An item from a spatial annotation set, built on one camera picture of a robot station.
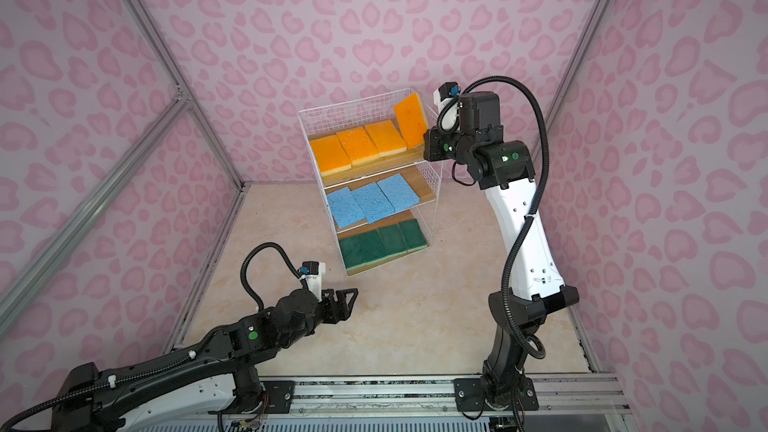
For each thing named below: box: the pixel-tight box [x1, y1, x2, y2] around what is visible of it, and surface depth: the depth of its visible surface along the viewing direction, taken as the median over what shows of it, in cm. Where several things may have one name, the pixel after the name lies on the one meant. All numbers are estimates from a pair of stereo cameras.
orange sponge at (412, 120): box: [394, 92, 429, 150], surface depth 71 cm
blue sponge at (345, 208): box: [327, 187, 367, 229], surface depth 80 cm
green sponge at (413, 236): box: [398, 219, 429, 253], surface depth 103 cm
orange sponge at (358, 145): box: [336, 127, 380, 167], surface depth 71 cm
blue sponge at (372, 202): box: [350, 182, 395, 224], surface depth 82 cm
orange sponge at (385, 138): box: [365, 120, 408, 158], surface depth 72 cm
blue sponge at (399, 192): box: [376, 174, 420, 212], surface depth 84 cm
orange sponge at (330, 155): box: [310, 134, 352, 177], surface depth 69 cm
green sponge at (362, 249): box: [338, 229, 383, 271], surface depth 100 cm
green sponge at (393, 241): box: [377, 224, 409, 259], surface depth 102 cm
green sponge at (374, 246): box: [359, 229, 390, 264], surface depth 100 cm
